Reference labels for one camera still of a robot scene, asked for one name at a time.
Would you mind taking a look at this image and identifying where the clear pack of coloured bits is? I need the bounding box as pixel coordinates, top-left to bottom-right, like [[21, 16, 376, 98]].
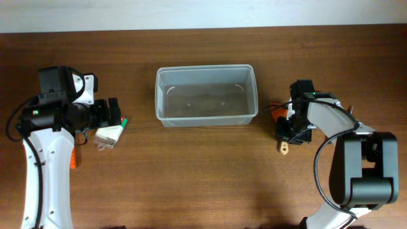
[[93, 117, 128, 151]]

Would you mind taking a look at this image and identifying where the orange scraper wooden handle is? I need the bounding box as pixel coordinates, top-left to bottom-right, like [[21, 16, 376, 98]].
[[270, 107, 290, 155]]

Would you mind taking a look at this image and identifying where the clear plastic container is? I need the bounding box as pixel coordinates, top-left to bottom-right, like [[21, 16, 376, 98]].
[[155, 64, 259, 127]]

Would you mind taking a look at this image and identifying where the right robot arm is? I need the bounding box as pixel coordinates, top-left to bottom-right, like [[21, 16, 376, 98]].
[[270, 80, 399, 229]]

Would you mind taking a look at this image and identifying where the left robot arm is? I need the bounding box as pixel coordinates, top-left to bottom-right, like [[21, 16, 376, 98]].
[[16, 66, 127, 228]]

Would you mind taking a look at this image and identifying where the orange perforated bar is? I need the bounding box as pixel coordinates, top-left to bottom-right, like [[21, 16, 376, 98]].
[[70, 148, 77, 169]]

